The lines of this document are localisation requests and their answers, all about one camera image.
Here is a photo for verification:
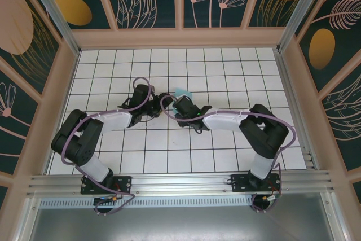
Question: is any teal paper sheet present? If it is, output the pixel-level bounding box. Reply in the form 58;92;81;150
173;87;193;98

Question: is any grey metal sheet panel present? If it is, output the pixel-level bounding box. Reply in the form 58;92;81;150
27;207;336;241

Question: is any small black circuit board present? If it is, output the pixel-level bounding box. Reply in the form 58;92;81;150
94;195;113;205

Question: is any long aluminium mounting rail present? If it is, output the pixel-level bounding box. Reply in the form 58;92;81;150
27;170;335;196

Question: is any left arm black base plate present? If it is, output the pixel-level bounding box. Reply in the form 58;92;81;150
81;175;133;195

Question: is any slotted white cable duct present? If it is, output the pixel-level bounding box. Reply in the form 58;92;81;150
39;197;254;208

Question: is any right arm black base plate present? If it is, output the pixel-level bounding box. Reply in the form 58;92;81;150
230;173;281;194

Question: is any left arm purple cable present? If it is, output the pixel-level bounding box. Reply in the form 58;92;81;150
61;76;155;217

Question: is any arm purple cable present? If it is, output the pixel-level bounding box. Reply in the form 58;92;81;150
61;76;155;217
160;95;297;215

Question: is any aluminium side rail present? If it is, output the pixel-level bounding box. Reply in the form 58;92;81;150
275;50;321;172

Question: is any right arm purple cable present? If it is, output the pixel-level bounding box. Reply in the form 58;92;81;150
160;95;297;215

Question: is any aluminium corner post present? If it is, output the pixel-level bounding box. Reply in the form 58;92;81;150
22;0;81;56
276;0;331;54

